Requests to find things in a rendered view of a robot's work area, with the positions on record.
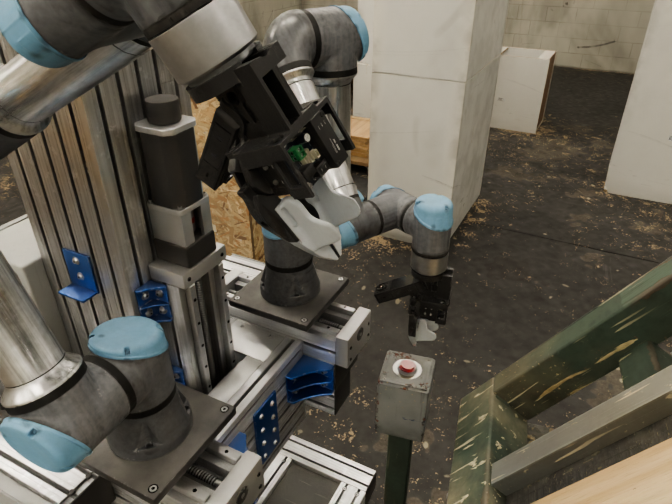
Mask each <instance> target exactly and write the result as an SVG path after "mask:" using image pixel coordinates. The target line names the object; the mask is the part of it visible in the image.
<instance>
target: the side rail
mask: <svg viewBox="0 0 672 504"><path fill-rule="evenodd" d="M671 336H672V256H671V257H669V258H668V259H666V260H665V261H663V262H662V263H660V264H659V265H658V266H656V267H655V268H653V269H652V270H650V271H649V272H647V273H646V274H644V275H643V276H641V277H640V278H638V279H637V280H635V281H634V282H632V283H631V284H629V285H628V286H627V287H625V288H624V289H622V290H621V291H619V292H618V293H616V294H615V295H613V296H612V297H610V298H609V299H607V300H606V301H604V302H603V303H601V304H600V305H599V306H597V307H596V308H594V309H593V310H591V311H590V312H588V313H587V314H585V315H584V316H582V317H581V318H579V319H578V320H576V321H575V322H573V323H572V324H571V325H569V326H568V327H566V328H565V329H563V330H562V331H560V332H559V333H557V334H556V335H554V336H553V337H551V338H550V339H548V340H547V341H545V342H544V343H542V344H541V345H540V346H538V347H537V348H535V349H534V350H532V351H531V352H529V353H528V354H526V355H525V356H523V357H522V358H520V359H519V360H517V361H516V362H514V363H513V364H512V365H510V366H509V367H507V368H506V369H504V370H503V371H501V372H500V373H498V374H497V375H495V378H494V394H495V395H498V396H499V397H501V398H502V399H503V400H505V401H506V402H507V403H508V404H509V405H510V406H511V407H512V408H513V409H515V410H516V411H517V412H519V413H520V414H521V415H522V416H524V417H525V418H526V419H528V420H529V419H531V418H533V417H535V416H536V415H538V414H540V413H541V412H543V411H545V410H547V409H548V408H550V407H552V406H553V405H555V404H557V403H559V402H560V401H562V400H564V399H565V398H567V397H569V396H571V395H572V394H574V393H576V392H577V391H579V390H581V389H582V388H584V387H586V386H588V385H589V384H591V383H593V382H594V381H596V380H598V379H600V378H601V377H603V376H605V375H606V374H608V373H610V372H612V371H613V370H615V369H617V368H618V367H619V362H618V358H619V357H620V356H622V355H624V354H625V353H627V352H629V351H630V350H632V349H634V348H635V347H637V346H639V345H641V344H642V343H644V342H646V341H652V342H654V343H655V344H657V345H658V344H659V343H661V342H663V341H665V340H666V339H668V338H670V337H671Z"/></svg>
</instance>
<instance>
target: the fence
mask: <svg viewBox="0 0 672 504"><path fill-rule="evenodd" d="M671 414H672V365H670V366H668V367H667V368H665V369H663V370H661V371H659V372H658V373H656V374H654V375H652V376H650V377H649V378H647V379H645V380H643V381H641V382H639V383H638V384H636V385H634V386H632V387H630V388H629V389H627V390H625V391H623V392H621V393H620V394H618V395H616V396H614V397H612V398H610V399H609V400H607V401H605V402H603V403H601V404H600V405H598V406H596V407H594V408H592V409H591V410H589V411H587V412H585V413H583V414H581V415H580V416H578V417H576V418H574V419H572V420H571V421H569V422H567V423H565V424H563V425H562V426H560V427H558V428H556V429H554V430H553V431H551V432H549V433H547V434H545V435H543V436H542V437H540V438H538V439H536V440H534V441H533V442H531V443H529V444H527V445H525V446H524V447H522V448H520V449H518V450H516V451H514V452H513V453H511V454H509V455H507V456H505V457H504V458H502V459H500V460H498V461H496V462H495V463H493V464H492V474H491V485H492V486H493V487H495V488H496V489H497V490H499V491H500V492H501V493H503V494H504V495H505V496H507V495H509V494H511V493H513V492H515V491H517V490H519V489H521V488H523V487H525V486H527V485H529V484H532V483H534V482H536V481H538V480H540V479H542V478H544V477H546V476H548V475H550V474H552V473H554V472H556V471H558V470H560V469H562V468H564V467H566V466H568V465H570V464H572V463H574V462H576V461H578V460H580V459H582V458H584V457H586V456H588V455H590V454H592V453H594V452H596V451H598V450H600V449H602V448H604V447H606V446H608V445H610V444H612V443H614V442H616V441H618V440H620V439H622V438H625V437H627V436H629V435H631V434H633V433H635V432H637V431H639V430H641V429H643V428H645V427H647V426H649V425H651V424H653V423H655V422H657V421H659V420H661V419H663V418H665V417H667V416H669V415H671Z"/></svg>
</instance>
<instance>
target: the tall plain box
mask: <svg viewBox="0 0 672 504"><path fill-rule="evenodd" d="M508 6H509V0H374V26H373V57H372V71H374V72H372V77H371V108H370V138H369V168H368V199H367V200H369V199H370V196H371V194H372V193H373V192H374V191H376V190H377V188H378V187H379V186H382V185H391V186H393V187H397V188H400V189H402V190H404V191H405V192H407V193H409V194H411V195H413V196H415V197H417V198H418V197H420V196H422V195H425V194H437V195H443V196H445V197H447V198H449V199H450V200H451V201H452V203H453V226H452V229H451V237H452V235H453V234H454V232H455V231H456V229H457V228H458V226H459V225H460V223H461V222H462V220H463V219H464V217H465V216H466V214H467V213H468V211H469V210H470V208H471V207H472V205H473V204H474V202H475V201H476V199H477V198H478V196H479V195H480V190H481V183H482V177H483V170H484V163H485V157H486V150H487V144H488V137H489V130H490V124H491V117H492V110H493V104H494V97H495V91H496V84H497V77H498V71H499V64H500V58H501V54H500V53H502V46H503V39H504V33H505V26H506V20H507V13H508Z"/></svg>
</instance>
